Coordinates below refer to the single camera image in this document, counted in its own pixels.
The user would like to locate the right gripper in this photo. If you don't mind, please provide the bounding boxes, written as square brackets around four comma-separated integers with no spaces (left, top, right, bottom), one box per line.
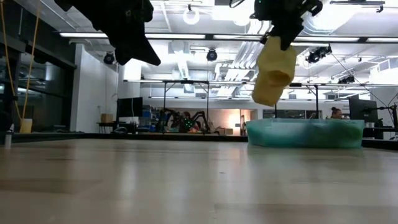
[250,0,324,51]

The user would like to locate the black equipment stand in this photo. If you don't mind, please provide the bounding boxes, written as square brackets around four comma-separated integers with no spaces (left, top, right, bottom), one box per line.
[363,104,398,141]

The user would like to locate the translucent green plastic tray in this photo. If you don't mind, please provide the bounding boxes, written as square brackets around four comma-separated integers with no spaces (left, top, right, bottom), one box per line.
[246,118,365,149]

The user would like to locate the yellow extension cable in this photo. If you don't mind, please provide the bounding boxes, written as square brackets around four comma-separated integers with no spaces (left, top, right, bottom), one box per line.
[0,0,41,122]

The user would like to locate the small white bottle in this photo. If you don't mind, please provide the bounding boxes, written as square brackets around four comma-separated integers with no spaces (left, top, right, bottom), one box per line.
[4,124,13,149]

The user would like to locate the person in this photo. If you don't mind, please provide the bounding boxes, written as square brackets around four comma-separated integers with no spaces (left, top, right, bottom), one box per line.
[325,106,345,121]

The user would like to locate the yellow bucket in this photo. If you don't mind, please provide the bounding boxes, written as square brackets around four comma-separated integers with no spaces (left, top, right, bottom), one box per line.
[19,118,34,134]

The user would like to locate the black folding table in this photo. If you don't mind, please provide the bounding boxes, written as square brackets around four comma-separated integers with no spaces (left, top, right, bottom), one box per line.
[161,80,211,134]
[273,82,398,121]

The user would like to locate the yellow microfiber towel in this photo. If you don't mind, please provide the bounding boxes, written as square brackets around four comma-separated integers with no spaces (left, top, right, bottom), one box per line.
[251,36,298,108]

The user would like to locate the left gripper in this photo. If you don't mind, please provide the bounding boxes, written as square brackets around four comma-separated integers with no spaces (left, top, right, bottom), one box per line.
[54,0,162,66]

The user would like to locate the black monitor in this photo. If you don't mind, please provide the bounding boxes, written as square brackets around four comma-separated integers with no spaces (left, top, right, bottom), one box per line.
[348,95,379,124]
[116,96,144,119]

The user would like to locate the round white ceiling light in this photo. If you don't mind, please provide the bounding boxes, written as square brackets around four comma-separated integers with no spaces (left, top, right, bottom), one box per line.
[182,7,201,26]

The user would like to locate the black background robot arms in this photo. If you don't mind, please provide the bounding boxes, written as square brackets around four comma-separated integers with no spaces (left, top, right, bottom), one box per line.
[155,108,212,134]

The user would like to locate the black aluminium table frame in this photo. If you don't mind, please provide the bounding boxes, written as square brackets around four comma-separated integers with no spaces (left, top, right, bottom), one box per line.
[12,132,398,151]

